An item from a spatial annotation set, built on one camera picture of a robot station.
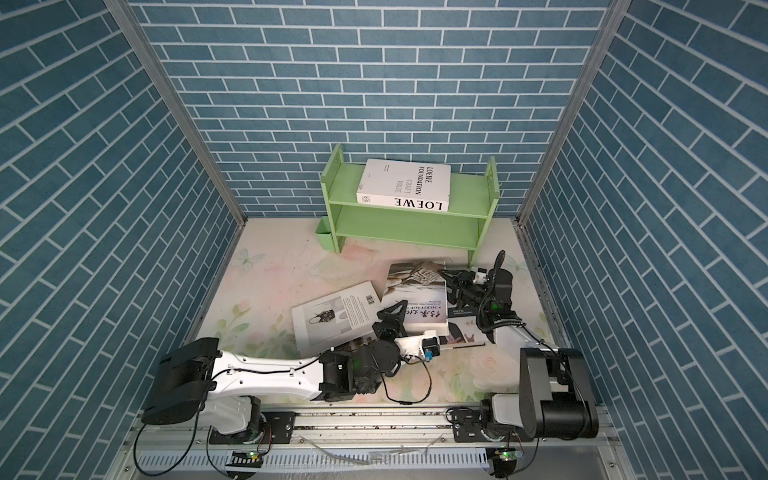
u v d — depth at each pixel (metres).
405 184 0.87
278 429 0.73
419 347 0.59
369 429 0.75
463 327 0.87
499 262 0.72
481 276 0.84
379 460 0.71
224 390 0.43
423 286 0.80
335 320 0.86
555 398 0.43
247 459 0.72
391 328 0.62
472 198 0.89
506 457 0.71
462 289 0.77
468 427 0.74
